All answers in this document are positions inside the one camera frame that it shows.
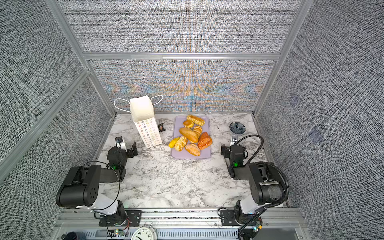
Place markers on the long glazed bread stick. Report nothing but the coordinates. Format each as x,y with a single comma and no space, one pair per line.
196,120

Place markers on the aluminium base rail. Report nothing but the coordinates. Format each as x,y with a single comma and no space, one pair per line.
184,224

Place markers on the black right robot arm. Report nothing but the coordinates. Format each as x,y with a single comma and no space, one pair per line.
268,184

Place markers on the small round bun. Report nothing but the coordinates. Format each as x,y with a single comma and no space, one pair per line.
188,124

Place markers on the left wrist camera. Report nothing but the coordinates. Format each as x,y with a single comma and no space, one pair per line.
120,143

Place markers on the grey round dish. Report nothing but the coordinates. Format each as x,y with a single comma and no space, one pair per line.
237,128

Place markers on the reddish brown croissant pastry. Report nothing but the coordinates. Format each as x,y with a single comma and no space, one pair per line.
204,141

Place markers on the sesame oval bread roll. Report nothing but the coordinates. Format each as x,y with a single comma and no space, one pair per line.
193,149

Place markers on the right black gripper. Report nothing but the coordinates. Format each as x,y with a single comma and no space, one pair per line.
226,151

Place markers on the yellow lemon shaped bread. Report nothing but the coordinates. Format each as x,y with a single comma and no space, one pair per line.
173,142

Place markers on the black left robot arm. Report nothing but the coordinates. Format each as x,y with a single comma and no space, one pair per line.
80,188

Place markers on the lilac plastic tray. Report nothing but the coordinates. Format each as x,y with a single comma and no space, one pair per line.
205,154

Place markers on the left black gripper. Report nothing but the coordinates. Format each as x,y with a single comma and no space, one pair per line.
130,151

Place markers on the pale braided bread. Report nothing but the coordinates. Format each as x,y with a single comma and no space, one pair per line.
181,143

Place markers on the white patterned paper bag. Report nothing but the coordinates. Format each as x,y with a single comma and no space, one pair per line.
143,116

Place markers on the long golden baguette loaf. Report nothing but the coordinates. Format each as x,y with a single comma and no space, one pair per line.
189,134

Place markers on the white analog clock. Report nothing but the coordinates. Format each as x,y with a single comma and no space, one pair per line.
144,233

